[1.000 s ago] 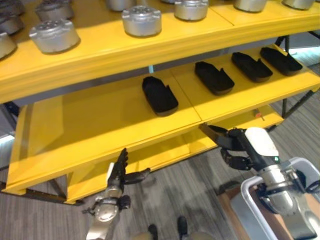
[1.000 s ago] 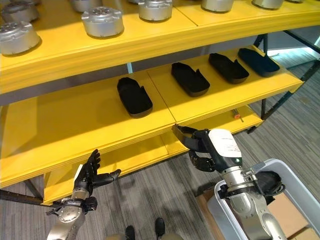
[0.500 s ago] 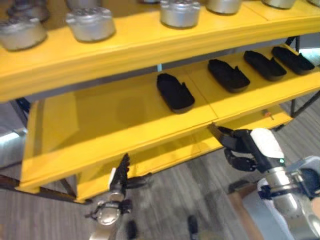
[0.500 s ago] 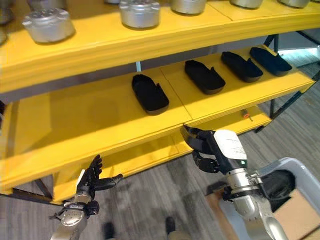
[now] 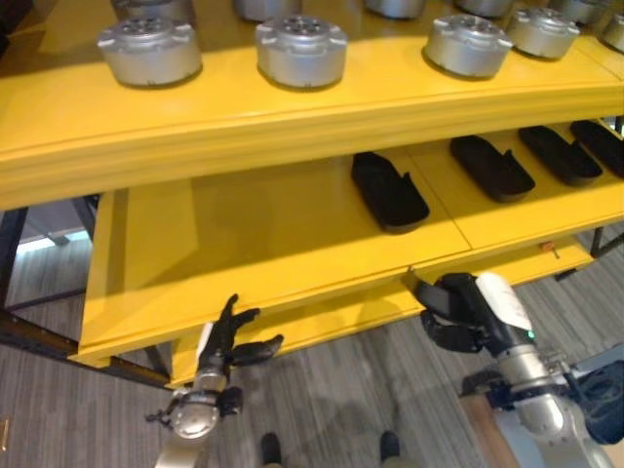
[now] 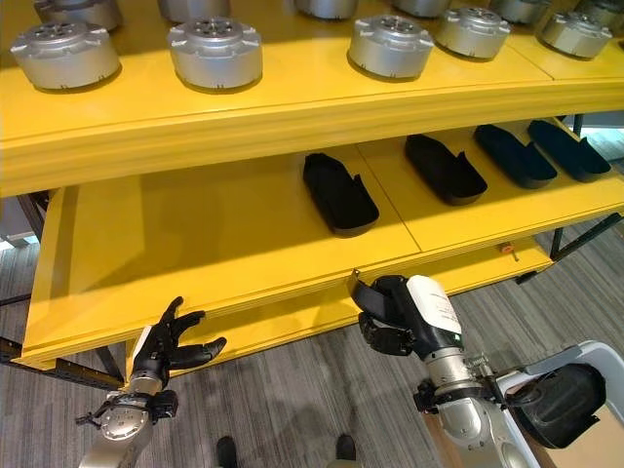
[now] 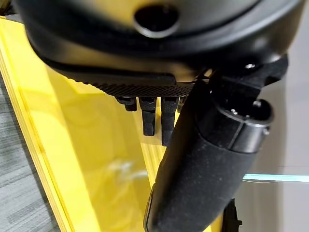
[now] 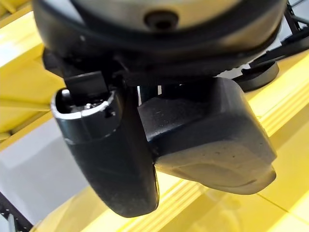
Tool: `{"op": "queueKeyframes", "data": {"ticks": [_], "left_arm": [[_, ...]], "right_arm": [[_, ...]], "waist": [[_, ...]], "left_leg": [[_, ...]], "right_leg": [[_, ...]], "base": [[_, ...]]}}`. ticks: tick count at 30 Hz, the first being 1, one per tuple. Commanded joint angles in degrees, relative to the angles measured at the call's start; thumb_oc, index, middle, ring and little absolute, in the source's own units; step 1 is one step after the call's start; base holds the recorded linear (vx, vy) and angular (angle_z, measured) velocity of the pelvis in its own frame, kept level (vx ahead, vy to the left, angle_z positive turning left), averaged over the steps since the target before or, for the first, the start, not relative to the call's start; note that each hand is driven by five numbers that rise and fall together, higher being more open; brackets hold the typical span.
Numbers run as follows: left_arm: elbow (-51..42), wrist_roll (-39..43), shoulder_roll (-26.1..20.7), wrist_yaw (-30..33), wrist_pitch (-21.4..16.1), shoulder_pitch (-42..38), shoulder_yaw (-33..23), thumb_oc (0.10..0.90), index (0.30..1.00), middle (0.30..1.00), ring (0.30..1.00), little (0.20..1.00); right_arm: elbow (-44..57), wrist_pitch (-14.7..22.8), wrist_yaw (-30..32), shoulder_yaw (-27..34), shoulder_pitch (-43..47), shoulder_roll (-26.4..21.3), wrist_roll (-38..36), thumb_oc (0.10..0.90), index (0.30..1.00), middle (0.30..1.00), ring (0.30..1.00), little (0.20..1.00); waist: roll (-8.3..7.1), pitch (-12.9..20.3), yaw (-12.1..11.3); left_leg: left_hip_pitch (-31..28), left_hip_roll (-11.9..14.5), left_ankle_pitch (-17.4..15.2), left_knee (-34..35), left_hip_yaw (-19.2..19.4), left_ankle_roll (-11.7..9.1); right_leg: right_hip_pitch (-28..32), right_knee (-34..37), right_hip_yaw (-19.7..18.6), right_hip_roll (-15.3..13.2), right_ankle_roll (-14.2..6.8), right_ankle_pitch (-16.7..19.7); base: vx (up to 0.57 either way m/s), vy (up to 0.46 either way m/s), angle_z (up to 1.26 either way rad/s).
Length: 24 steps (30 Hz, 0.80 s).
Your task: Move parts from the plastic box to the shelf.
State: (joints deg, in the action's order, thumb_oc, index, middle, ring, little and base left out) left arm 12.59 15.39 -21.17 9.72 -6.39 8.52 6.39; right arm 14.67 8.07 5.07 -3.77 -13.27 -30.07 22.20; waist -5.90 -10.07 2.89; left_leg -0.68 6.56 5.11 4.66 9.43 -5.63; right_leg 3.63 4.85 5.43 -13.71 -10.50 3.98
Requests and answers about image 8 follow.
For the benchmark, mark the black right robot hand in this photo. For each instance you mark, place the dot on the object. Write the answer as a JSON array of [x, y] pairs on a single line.
[[108, 154]]

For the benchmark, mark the black sole-shaped part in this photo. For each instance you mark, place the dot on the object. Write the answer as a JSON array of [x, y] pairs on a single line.
[[205, 135], [262, 77]]

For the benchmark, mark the black metal lattice frame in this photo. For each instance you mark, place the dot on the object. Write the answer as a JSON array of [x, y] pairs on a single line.
[[298, 21]]

